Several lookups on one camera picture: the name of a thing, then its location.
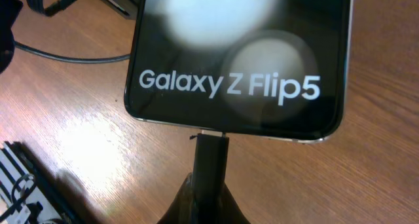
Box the black Galaxy flip phone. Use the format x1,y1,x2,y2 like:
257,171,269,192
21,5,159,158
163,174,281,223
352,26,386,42
124,0,353,143

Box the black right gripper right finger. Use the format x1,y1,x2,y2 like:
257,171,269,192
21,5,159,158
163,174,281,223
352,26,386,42
219,185,250,224

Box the black USB charging cable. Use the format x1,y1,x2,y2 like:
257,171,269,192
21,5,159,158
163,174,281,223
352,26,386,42
189,129,230,224

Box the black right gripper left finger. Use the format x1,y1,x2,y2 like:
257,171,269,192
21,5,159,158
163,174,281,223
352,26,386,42
157,173,194,224

